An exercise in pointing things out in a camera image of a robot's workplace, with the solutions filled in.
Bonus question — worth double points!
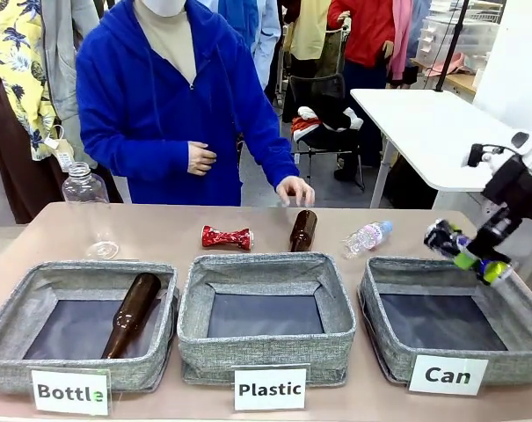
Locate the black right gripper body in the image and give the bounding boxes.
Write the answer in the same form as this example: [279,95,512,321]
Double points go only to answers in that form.
[482,156,532,221]

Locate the crushed black can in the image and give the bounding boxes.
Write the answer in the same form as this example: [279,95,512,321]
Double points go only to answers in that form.
[423,218,513,287]

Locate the small clear water bottle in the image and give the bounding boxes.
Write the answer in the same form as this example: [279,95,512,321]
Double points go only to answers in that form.
[341,220,394,259]

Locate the brown glass bottle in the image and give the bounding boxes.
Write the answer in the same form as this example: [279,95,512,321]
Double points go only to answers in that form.
[101,272,162,360]
[289,209,318,253]

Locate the crushed red can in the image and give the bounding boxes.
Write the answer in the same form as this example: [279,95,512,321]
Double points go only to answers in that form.
[201,225,254,251]

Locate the large clear plastic bottle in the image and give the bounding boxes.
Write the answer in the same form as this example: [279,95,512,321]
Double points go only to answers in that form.
[62,161,120,260]

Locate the person's left forearm blue sleeve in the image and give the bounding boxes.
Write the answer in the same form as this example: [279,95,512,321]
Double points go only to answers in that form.
[241,122,301,191]

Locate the person's right forearm blue sleeve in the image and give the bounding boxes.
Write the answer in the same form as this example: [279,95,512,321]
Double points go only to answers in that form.
[78,131,192,182]

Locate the grey fabric basket can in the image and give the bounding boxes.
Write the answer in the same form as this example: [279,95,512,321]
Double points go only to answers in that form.
[357,256,532,388]

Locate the white sign reading Can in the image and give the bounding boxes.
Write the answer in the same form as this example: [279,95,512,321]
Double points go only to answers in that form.
[407,353,490,397]

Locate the grey fabric basket plastic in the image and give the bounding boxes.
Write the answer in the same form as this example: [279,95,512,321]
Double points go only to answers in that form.
[177,251,357,388]

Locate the grey fabric basket bottle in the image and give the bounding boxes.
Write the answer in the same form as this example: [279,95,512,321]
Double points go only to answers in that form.
[0,259,179,395]

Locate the person's left hand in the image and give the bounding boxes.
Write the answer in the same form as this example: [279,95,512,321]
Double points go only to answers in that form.
[275,175,316,208]

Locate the person's right hand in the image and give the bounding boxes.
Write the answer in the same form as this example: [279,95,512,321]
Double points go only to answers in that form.
[186,141,218,177]

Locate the white side table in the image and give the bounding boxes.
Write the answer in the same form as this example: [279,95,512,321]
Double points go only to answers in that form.
[350,89,532,208]

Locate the wooden desk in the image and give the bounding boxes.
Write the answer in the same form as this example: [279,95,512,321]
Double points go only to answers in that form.
[410,59,477,97]

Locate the pink cloth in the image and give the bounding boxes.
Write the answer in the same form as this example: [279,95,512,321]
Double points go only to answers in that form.
[425,52,468,78]

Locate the black stand pole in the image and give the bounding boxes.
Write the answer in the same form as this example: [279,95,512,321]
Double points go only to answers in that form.
[435,0,471,92]

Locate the white plastic storage drawers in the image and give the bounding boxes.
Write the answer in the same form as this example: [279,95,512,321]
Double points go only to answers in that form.
[416,15,500,69]

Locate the pink hanging garment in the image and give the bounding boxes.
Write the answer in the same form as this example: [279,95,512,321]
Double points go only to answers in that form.
[390,0,415,83]

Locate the black and white garment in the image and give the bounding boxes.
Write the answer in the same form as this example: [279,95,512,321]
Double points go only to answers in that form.
[298,105,364,133]

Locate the red orange garment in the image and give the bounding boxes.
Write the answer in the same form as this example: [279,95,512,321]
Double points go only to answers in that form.
[290,116,324,142]

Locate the black folding chair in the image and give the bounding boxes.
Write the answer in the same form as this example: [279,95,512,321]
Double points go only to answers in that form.
[287,73,367,197]

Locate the white sign reading Plastic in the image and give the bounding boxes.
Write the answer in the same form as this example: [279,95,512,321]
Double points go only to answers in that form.
[231,363,310,412]

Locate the light blue shirt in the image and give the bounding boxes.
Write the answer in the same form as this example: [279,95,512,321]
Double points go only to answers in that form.
[250,0,283,91]

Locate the blue hanging garment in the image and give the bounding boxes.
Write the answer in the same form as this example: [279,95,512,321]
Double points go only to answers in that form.
[216,0,260,49]

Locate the person in blue hoodie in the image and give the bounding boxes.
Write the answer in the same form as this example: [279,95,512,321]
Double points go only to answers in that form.
[75,0,301,207]

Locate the white face mask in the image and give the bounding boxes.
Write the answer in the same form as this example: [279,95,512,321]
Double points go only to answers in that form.
[140,0,187,18]

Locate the beige price tag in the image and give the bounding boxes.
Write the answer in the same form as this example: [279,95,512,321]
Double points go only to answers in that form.
[54,148,76,173]

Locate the white sign reading Bottle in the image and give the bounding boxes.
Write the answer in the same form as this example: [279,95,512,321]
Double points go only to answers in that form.
[27,366,113,417]

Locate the grey hanging hoodie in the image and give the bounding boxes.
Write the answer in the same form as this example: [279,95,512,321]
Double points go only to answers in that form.
[40,0,113,168]

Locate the brown skirt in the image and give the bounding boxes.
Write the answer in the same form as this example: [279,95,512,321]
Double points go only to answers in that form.
[0,78,69,225]

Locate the yellow floral shirt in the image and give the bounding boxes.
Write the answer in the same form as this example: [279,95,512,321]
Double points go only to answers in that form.
[0,0,58,162]

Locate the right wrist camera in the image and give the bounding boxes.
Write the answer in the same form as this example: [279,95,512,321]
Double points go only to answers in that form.
[462,142,515,173]

